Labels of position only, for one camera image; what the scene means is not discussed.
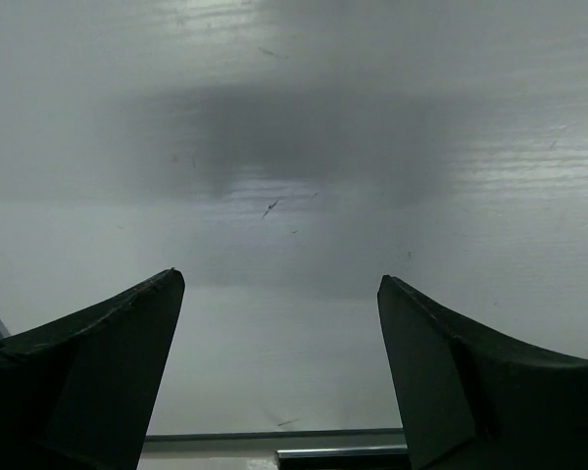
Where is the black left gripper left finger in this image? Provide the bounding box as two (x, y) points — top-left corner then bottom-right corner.
(0, 268), (185, 469)

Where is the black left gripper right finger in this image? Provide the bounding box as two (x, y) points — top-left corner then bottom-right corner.
(377, 275), (588, 469)

